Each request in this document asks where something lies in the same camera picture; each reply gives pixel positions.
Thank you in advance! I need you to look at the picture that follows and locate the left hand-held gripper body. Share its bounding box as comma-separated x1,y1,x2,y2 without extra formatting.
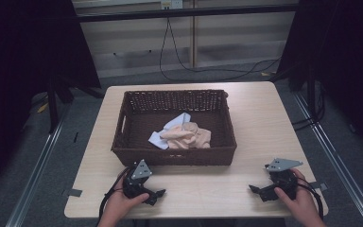
122,159,154,200

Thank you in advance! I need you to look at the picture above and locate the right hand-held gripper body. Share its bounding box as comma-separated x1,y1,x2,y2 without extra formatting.
264,157,304,201

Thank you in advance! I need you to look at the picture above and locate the person's left hand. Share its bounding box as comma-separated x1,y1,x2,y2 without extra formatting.
102,185,151,220

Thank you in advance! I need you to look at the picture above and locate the person's right hand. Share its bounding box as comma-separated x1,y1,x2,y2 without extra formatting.
273,167,321,222

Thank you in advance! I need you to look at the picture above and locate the grey tape strip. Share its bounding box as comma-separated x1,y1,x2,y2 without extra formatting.
308,182,329,192
61,187,83,199

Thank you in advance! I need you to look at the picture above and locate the brown wicker basket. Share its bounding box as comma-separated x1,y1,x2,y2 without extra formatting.
111,89,238,167

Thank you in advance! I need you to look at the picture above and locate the peach cloth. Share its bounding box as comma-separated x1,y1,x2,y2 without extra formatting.
160,121,213,150

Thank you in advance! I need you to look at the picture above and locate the white cloth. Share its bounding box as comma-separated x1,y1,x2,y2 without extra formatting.
147,112,193,150

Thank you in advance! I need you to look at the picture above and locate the black metal stand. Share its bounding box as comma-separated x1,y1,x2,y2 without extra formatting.
268,60,318,121
45,74,107,135

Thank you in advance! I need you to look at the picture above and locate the yellow floor tape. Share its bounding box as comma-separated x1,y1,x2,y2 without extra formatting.
37,101,50,114

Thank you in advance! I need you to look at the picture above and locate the black curtain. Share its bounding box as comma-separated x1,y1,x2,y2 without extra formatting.
0,0,102,200
275,0,363,160

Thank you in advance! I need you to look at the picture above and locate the wooden vertical strip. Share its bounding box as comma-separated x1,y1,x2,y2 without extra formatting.
190,0,199,69

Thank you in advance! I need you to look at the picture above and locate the black horizontal bar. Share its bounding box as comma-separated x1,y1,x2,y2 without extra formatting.
75,3,301,24

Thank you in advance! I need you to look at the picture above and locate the white power outlet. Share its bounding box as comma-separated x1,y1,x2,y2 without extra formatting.
160,0,184,10

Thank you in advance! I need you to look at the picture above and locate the right hand-held gripper black cable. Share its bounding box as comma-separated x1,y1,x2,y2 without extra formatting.
296,176,325,221

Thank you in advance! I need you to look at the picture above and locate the hand-held gripper black cable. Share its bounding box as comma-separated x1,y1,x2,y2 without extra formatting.
296,176,325,221
98,166,130,227

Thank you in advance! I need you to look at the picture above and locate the left hand-held gripper black cable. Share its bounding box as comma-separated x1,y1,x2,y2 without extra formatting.
98,166,130,227

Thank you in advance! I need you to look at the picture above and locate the metal floor rail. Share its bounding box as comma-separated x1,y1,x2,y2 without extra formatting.
291,91,363,227
5,110,72,227

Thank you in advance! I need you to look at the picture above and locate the black floor cable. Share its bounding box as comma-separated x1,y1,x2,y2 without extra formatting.
291,81,327,132

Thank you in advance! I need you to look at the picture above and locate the black wall cable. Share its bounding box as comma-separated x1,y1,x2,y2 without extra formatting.
158,17,282,82

